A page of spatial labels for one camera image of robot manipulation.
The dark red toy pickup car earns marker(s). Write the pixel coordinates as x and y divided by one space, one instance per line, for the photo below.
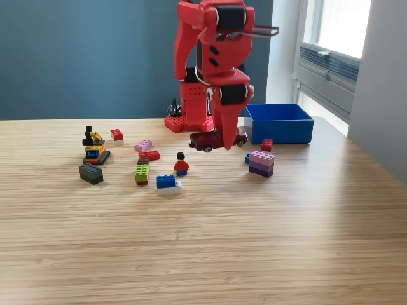
203 139

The small red brick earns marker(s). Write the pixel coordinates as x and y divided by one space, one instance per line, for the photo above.
267 145

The blue plastic bin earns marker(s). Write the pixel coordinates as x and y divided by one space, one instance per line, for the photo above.
280 131

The small blue brick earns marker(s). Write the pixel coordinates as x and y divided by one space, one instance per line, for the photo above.
247 158

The pink purple brick stack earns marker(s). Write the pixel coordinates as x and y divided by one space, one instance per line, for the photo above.
261 163

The toy figure red shirt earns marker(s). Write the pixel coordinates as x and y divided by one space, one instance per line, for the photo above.
181 166

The blue on white brick stack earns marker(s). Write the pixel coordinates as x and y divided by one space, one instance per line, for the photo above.
166 182

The green brown red brick stack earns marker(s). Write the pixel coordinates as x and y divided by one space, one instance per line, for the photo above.
142 173

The red on white brick stack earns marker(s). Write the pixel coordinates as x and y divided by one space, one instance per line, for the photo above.
117 135

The grey window vent grille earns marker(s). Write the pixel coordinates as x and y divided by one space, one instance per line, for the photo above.
343 68

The yellow toy digger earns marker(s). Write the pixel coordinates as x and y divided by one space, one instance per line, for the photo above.
94 149

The dark grey brick stack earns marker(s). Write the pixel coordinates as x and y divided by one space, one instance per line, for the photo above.
91 173

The white window frame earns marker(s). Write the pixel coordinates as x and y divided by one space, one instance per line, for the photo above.
337 92

